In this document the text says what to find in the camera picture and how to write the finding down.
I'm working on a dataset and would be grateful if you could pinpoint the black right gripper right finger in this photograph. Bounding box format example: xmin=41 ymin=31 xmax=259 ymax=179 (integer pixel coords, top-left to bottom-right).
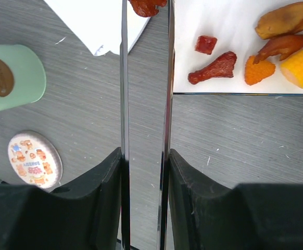
xmin=169 ymin=150 xmax=303 ymax=249

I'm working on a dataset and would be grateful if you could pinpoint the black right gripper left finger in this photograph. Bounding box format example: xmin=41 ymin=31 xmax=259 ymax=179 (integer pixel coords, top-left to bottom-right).
xmin=0 ymin=148 xmax=121 ymax=249

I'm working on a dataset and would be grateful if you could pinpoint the red meat piece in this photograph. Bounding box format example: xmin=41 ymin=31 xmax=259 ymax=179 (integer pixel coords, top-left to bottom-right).
xmin=129 ymin=0 xmax=167 ymax=18

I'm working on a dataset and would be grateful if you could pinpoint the round bakery tin lid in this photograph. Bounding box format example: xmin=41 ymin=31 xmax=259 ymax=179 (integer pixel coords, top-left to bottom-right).
xmin=7 ymin=130 xmax=63 ymax=189

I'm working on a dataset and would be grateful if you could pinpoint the red drumstick food piece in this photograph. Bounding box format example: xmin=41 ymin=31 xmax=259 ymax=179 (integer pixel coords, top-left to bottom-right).
xmin=188 ymin=51 xmax=237 ymax=85

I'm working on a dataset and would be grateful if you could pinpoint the orange crinkled food piece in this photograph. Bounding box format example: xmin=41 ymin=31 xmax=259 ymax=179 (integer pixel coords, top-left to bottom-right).
xmin=244 ymin=56 xmax=276 ymax=85

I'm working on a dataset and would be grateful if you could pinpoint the green canister lid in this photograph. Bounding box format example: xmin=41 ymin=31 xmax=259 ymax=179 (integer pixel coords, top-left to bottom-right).
xmin=0 ymin=44 xmax=46 ymax=111

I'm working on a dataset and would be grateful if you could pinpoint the small red food cube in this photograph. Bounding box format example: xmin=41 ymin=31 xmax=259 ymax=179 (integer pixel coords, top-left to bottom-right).
xmin=195 ymin=35 xmax=218 ymax=55

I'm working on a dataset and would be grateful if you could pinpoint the yellow corn cob piece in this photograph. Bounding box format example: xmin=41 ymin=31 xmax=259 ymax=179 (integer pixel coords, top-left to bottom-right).
xmin=280 ymin=50 xmax=303 ymax=89

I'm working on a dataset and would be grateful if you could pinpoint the brown glazed food piece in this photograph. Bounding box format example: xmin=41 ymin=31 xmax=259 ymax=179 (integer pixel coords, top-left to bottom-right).
xmin=254 ymin=34 xmax=303 ymax=64

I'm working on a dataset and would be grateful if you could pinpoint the white folded cloth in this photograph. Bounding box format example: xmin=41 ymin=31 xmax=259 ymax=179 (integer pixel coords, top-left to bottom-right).
xmin=43 ymin=0 xmax=152 ymax=57

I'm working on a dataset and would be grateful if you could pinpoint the brown potato wedge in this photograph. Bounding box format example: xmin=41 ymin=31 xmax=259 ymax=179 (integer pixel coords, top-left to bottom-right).
xmin=255 ymin=2 xmax=303 ymax=40

